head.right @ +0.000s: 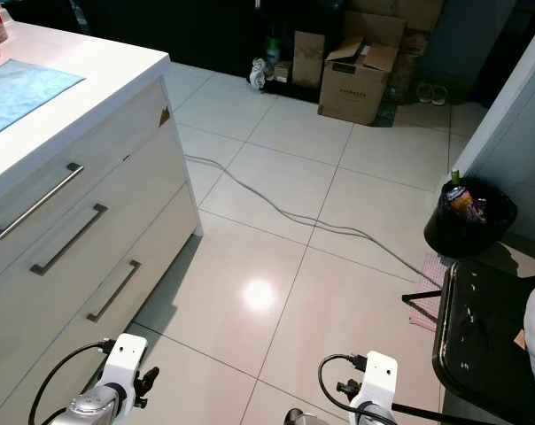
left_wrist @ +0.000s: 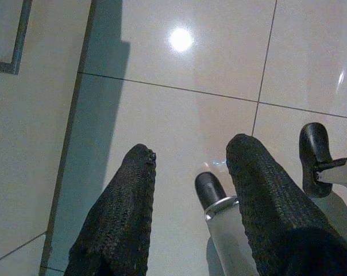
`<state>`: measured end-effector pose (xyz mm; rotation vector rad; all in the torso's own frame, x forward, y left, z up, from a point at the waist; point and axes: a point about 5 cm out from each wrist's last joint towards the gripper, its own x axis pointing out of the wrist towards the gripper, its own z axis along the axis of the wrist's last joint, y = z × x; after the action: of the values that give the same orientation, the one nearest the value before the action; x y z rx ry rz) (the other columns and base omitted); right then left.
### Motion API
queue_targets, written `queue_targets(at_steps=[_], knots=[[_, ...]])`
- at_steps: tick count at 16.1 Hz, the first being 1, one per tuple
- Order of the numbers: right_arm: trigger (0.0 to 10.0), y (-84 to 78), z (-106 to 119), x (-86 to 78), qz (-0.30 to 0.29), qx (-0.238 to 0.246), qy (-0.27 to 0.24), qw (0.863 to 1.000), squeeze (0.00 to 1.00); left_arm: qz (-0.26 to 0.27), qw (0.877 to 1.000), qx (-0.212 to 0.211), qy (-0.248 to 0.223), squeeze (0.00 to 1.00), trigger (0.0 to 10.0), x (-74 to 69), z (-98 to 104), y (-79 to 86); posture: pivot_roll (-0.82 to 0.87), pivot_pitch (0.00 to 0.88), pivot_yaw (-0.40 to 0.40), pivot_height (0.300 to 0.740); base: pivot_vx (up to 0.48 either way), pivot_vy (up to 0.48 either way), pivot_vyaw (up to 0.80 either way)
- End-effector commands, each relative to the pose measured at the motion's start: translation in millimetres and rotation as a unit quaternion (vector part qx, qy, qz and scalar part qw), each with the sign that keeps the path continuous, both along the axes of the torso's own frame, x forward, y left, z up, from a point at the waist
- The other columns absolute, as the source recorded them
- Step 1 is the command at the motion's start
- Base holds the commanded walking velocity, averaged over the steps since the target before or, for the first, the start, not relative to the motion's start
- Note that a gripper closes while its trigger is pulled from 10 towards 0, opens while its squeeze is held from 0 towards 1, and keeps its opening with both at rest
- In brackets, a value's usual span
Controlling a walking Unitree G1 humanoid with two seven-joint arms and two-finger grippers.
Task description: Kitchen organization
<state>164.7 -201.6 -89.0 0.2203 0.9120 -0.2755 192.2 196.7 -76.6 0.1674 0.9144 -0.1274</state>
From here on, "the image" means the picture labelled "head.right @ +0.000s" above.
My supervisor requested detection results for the white kitchen island cabinet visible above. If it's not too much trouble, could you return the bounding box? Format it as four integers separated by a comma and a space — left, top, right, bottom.
0, 19, 205, 425

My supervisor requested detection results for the pink floor mat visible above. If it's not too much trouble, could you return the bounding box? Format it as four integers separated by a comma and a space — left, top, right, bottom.
409, 252, 451, 333

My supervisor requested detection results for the black stool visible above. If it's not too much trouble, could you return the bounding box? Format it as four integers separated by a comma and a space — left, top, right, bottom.
403, 259, 535, 424

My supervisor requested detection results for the black trash bin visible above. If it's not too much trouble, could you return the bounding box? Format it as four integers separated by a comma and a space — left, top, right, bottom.
423, 177, 519, 259

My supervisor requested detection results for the orange snack bag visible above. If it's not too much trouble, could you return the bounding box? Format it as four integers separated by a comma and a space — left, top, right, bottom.
445, 186, 478, 218

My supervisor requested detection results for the large open cardboard box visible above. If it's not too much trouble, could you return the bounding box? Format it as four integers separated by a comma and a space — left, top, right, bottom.
318, 11, 407, 126

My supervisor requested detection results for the tall white appliance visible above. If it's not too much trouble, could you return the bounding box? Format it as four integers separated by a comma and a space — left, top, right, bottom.
449, 35, 535, 244

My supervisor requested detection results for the light blue cloth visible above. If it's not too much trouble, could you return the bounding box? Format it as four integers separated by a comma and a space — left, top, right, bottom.
0, 58, 86, 137

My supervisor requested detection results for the white cloth bundle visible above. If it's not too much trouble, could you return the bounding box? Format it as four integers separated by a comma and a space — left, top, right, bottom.
250, 58, 273, 89

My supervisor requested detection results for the small upright cardboard box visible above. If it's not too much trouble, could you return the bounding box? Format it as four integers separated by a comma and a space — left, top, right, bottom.
292, 31, 327, 89

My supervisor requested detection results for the green plastic bottle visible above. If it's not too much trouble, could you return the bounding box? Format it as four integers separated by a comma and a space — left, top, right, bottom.
266, 34, 282, 65

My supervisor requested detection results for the black low cabinet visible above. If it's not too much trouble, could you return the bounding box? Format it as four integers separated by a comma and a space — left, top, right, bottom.
28, 0, 348, 89

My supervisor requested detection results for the stacked brown cardboard box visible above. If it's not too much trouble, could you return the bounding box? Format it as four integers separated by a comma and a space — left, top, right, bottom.
347, 0, 446, 31

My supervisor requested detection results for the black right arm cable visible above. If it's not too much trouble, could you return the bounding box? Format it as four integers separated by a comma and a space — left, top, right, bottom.
318, 354, 446, 425

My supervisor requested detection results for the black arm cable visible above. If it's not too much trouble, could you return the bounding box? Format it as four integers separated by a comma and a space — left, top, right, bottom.
318, 354, 446, 425
28, 338, 119, 425

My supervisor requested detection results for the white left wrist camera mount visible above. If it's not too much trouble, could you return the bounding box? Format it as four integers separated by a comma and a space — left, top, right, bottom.
104, 334, 150, 397

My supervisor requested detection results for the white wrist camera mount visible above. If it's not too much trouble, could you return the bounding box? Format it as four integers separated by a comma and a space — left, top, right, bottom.
361, 352, 399, 419
104, 334, 150, 397

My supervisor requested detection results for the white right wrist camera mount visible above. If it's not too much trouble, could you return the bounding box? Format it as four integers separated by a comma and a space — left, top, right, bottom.
361, 352, 399, 419

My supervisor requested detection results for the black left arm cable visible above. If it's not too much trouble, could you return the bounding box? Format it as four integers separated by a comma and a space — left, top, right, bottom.
28, 338, 119, 425

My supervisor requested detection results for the steel bar island handle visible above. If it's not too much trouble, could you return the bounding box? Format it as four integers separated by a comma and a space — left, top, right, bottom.
87, 259, 142, 322
0, 163, 84, 240
30, 204, 107, 275

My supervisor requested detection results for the grey floor cable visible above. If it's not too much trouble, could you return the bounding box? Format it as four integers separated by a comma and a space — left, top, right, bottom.
184, 155, 446, 284

